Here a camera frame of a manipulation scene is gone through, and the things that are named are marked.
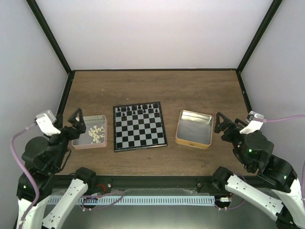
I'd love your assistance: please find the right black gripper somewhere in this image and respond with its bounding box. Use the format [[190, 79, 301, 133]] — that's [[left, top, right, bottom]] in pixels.
[[214, 111, 253, 169]]

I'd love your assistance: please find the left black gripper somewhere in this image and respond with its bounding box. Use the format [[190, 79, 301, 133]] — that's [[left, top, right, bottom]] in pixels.
[[51, 108, 88, 170]]

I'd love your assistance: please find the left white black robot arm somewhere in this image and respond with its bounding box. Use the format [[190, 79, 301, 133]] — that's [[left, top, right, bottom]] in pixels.
[[10, 108, 97, 229]]

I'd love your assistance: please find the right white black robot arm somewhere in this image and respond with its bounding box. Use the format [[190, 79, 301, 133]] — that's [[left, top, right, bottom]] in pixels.
[[212, 111, 305, 229]]

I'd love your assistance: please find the pile of white chess pieces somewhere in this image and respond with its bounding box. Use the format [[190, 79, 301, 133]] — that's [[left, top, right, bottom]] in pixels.
[[88, 125, 105, 144]]

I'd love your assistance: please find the pink tray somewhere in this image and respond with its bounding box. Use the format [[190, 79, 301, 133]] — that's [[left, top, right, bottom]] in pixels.
[[71, 115, 108, 150]]

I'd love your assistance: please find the yellow metal tin box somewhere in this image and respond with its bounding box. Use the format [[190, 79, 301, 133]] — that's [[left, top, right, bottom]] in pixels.
[[175, 110, 214, 149]]

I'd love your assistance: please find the black grey chessboard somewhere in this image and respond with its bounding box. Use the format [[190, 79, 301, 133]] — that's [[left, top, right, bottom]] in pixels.
[[113, 101, 168, 152]]

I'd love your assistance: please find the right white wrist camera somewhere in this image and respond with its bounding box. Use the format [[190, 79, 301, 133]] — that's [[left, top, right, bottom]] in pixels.
[[239, 111, 266, 135]]

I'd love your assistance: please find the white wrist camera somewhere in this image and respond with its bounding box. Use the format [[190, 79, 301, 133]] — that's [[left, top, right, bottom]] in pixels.
[[239, 111, 266, 135], [36, 110, 61, 137]]

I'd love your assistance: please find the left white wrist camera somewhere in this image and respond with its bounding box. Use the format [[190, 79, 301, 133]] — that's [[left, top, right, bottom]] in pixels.
[[36, 110, 61, 137]]

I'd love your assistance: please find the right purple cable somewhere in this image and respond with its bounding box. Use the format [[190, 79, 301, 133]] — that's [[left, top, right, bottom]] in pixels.
[[226, 114, 305, 212]]

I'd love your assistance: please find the purple cable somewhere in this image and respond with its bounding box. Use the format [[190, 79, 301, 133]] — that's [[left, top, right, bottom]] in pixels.
[[10, 123, 124, 225], [226, 114, 305, 212]]

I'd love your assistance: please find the black aluminium mounting rail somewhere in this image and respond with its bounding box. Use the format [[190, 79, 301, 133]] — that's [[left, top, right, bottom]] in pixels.
[[52, 175, 227, 194]]

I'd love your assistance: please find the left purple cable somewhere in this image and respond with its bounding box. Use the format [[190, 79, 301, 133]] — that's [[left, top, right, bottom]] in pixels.
[[10, 123, 124, 225]]

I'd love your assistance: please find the light blue slotted cable duct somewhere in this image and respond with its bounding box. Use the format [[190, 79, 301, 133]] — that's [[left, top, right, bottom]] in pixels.
[[46, 196, 215, 206]]

